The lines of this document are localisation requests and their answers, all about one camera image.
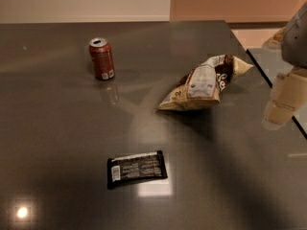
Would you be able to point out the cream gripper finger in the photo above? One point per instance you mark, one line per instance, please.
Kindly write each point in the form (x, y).
(288, 95)
(275, 41)

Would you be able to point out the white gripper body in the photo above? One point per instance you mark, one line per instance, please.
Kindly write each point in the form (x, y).
(295, 42)

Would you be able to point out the brown and cream chip bag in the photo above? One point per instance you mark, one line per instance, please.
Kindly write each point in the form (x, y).
(202, 87)

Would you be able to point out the black rxbar chocolate wrapper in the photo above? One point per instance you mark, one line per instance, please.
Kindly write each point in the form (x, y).
(135, 168)

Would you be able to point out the red soda can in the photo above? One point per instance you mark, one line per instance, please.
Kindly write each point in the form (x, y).
(101, 55)

